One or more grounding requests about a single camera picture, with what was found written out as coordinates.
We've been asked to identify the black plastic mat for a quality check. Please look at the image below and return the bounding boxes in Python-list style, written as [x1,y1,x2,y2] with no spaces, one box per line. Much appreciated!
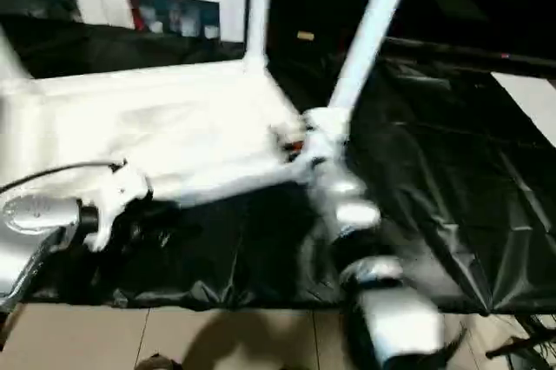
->
[0,17,556,317]

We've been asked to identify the black floor cable bundle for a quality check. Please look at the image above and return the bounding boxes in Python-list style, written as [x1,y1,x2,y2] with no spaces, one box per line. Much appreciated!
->
[516,315,556,370]

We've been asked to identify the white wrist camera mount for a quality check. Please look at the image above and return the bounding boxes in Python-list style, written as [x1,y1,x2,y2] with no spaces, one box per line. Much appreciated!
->
[299,107,353,171]
[86,161,156,254]

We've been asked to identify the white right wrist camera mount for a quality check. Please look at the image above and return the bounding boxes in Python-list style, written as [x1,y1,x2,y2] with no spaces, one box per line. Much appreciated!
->
[299,107,353,171]

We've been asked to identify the grey robot torso piece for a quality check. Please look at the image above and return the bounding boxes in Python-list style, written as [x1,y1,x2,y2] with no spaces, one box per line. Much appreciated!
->
[136,354,182,370]

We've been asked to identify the white flat board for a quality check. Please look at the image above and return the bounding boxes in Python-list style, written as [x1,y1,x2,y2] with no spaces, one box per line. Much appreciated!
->
[490,70,556,148]

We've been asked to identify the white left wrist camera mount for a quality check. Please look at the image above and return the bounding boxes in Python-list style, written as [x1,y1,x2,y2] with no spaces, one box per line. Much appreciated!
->
[86,161,156,254]

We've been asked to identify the black metal floor stand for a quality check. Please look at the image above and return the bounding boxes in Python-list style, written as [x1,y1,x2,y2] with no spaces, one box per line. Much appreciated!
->
[486,334,544,358]

